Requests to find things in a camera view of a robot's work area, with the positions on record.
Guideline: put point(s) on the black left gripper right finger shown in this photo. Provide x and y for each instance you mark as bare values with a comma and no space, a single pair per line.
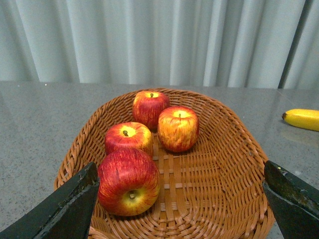
294,202

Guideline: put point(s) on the red yellow apple right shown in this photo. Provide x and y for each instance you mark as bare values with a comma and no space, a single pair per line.
178,128

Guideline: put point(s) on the pale green curtain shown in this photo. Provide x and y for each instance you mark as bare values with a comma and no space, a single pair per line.
227,43

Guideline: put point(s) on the red apple back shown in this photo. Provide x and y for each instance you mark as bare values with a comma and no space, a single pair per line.
147,107

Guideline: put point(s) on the yellow banana on table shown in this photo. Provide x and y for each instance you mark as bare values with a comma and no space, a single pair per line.
302,118

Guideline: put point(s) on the brown wicker basket left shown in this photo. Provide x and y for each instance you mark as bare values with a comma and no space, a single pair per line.
212,191

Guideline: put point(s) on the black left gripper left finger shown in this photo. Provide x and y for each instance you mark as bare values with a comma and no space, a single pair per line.
65,214

